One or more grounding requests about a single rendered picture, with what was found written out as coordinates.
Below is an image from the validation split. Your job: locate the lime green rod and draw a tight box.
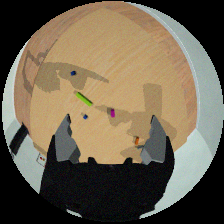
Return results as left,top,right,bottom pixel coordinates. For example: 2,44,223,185
76,92,92,107

